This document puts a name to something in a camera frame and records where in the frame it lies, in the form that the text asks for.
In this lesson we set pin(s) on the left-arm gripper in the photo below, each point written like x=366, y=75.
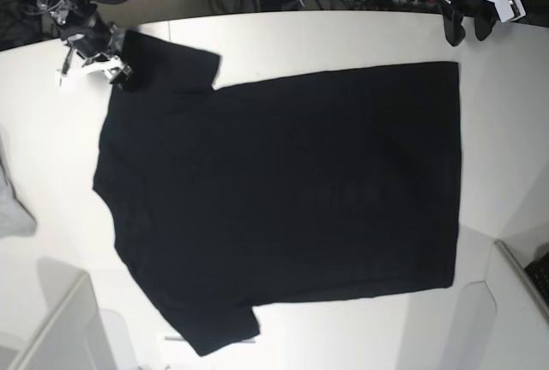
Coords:
x=483, y=21

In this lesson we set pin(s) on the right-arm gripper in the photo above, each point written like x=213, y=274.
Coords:
x=91, y=40

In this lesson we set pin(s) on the black T-shirt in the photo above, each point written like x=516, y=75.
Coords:
x=335, y=185

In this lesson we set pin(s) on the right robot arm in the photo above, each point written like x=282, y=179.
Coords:
x=45, y=7

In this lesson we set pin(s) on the grey cloth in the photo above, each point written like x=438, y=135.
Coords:
x=16, y=220

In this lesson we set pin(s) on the black keyboard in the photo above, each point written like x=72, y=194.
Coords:
x=538, y=272

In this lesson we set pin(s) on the white bin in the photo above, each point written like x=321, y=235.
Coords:
x=74, y=333

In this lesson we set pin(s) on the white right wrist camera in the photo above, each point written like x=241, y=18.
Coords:
x=67, y=74

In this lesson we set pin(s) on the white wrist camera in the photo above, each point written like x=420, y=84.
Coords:
x=517, y=11
x=67, y=74

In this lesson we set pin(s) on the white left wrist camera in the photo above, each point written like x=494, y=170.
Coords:
x=517, y=11

